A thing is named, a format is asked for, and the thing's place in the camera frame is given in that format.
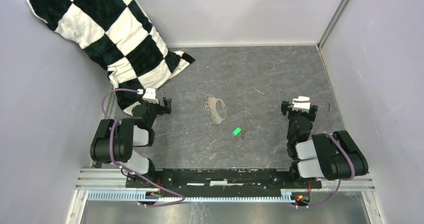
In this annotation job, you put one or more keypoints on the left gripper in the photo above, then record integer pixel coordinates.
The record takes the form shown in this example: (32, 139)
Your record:
(166, 109)

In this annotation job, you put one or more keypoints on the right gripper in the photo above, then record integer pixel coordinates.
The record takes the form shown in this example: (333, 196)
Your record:
(285, 106)

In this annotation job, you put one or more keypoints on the metal key organizer plate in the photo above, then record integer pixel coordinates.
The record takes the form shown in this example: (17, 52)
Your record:
(211, 104)

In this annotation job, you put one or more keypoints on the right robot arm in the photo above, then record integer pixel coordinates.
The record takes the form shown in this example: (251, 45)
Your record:
(331, 156)

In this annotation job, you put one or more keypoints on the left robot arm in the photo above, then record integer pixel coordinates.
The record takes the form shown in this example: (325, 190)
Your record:
(127, 134)

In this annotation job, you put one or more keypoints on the key with green tag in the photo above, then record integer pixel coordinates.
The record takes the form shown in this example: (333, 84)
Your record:
(239, 131)

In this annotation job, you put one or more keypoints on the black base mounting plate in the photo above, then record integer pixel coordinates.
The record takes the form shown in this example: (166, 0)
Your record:
(220, 182)

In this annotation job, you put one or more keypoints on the black and white checkered pillow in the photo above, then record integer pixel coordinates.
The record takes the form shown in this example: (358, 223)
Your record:
(119, 36)

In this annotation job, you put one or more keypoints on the aluminium corner profile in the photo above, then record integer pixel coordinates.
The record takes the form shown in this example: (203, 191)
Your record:
(332, 23)

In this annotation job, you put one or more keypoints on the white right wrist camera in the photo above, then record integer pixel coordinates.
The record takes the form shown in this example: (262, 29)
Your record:
(301, 103)

